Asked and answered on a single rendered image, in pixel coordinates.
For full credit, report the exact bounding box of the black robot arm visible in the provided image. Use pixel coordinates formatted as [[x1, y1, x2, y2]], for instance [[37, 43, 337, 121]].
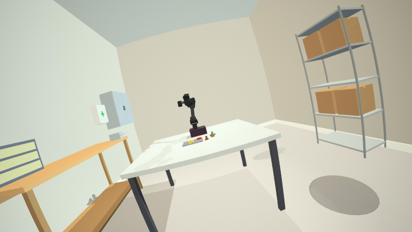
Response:
[[182, 93, 198, 130]]

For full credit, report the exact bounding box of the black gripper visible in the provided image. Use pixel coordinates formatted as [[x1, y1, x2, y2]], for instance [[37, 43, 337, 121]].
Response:
[[178, 97, 195, 107]]

